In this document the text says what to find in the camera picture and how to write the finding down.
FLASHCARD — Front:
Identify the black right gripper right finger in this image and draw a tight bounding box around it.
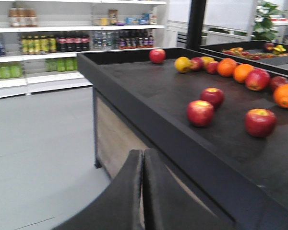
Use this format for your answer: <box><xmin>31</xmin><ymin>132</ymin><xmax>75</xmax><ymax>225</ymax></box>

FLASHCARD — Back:
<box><xmin>143</xmin><ymin>149</ymin><xmax>233</xmax><ymax>230</ymax></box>

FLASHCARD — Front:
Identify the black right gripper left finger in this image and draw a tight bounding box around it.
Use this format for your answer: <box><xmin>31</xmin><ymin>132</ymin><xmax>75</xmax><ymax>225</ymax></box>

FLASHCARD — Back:
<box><xmin>54</xmin><ymin>149</ymin><xmax>144</xmax><ymax>230</ymax></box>

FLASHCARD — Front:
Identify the black wooden display stand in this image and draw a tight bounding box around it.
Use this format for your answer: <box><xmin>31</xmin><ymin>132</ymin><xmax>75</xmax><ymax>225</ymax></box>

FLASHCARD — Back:
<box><xmin>77</xmin><ymin>48</ymin><xmax>288</xmax><ymax>230</ymax></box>

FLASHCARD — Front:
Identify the yellow apple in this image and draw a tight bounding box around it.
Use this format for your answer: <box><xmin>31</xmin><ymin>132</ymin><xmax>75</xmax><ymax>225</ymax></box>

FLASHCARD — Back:
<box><xmin>174</xmin><ymin>57</ymin><xmax>192</xmax><ymax>73</ymax></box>

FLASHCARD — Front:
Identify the red apple far corner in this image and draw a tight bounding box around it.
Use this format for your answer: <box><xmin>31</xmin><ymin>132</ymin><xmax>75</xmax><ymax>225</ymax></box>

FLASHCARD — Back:
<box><xmin>149</xmin><ymin>48</ymin><xmax>166</xmax><ymax>64</ymax></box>

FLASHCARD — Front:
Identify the orange left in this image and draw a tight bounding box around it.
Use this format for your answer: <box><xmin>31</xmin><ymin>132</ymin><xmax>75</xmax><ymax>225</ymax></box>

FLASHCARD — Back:
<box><xmin>217</xmin><ymin>58</ymin><xmax>238</xmax><ymax>77</ymax></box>

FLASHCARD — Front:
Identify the orange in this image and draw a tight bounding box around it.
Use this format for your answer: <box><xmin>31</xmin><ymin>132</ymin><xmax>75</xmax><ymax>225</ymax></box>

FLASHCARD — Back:
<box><xmin>273</xmin><ymin>84</ymin><xmax>288</xmax><ymax>108</ymax></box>
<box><xmin>233</xmin><ymin>64</ymin><xmax>254</xmax><ymax>83</ymax></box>
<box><xmin>217</xmin><ymin>58</ymin><xmax>238</xmax><ymax>77</ymax></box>

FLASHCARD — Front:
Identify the large red apple row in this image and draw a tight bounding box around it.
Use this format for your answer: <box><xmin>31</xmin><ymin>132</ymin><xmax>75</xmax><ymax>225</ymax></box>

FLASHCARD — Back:
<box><xmin>245</xmin><ymin>68</ymin><xmax>271</xmax><ymax>91</ymax></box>

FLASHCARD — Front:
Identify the orange right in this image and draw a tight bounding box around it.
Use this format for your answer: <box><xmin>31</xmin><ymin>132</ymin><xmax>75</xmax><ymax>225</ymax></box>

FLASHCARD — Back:
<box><xmin>273</xmin><ymin>84</ymin><xmax>288</xmax><ymax>108</ymax></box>

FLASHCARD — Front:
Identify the green bottle row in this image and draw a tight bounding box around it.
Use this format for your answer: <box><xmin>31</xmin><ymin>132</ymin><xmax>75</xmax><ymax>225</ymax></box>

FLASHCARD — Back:
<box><xmin>0</xmin><ymin>62</ymin><xmax>22</xmax><ymax>79</ymax></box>

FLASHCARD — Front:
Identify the white store shelf unit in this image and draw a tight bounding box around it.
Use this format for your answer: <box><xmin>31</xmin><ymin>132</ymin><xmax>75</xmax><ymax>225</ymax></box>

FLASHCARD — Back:
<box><xmin>0</xmin><ymin>0</ymin><xmax>168</xmax><ymax>98</ymax></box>

